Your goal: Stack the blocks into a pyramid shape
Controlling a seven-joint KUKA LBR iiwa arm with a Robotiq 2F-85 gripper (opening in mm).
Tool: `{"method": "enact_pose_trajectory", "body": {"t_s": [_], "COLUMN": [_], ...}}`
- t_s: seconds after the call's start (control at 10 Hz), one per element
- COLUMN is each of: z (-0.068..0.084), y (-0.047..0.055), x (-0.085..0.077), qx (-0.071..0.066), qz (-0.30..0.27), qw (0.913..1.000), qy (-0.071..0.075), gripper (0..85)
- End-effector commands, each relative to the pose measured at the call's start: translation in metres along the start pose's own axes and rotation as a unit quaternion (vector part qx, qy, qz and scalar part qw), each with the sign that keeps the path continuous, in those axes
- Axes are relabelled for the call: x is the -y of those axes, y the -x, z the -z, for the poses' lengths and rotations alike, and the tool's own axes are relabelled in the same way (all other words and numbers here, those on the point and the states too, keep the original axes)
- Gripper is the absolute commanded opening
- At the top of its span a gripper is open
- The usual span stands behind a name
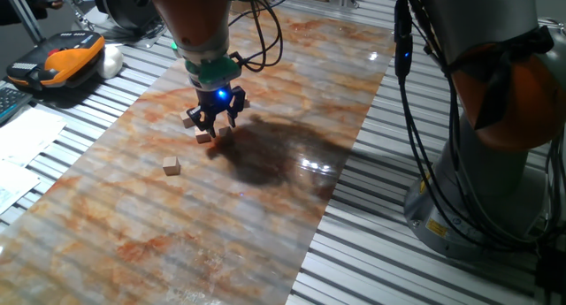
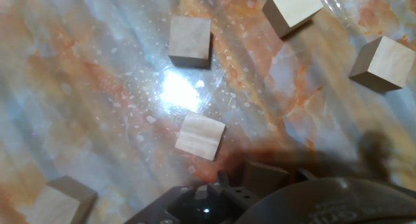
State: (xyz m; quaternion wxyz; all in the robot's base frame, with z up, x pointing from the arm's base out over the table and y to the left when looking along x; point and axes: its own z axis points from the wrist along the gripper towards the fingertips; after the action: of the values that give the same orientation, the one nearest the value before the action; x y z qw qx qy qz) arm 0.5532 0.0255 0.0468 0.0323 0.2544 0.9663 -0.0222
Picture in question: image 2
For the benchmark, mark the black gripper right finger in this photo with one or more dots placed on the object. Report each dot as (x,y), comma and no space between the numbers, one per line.
(302,175)

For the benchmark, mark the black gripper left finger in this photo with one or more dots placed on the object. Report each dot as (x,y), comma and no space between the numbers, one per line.
(234,194)

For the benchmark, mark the small wooden cube block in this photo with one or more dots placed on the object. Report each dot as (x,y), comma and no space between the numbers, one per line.
(61,201)
(190,40)
(265,180)
(200,139)
(382,63)
(291,9)

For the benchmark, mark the orange marble pattern sheet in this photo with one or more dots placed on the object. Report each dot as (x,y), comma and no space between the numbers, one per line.
(97,87)

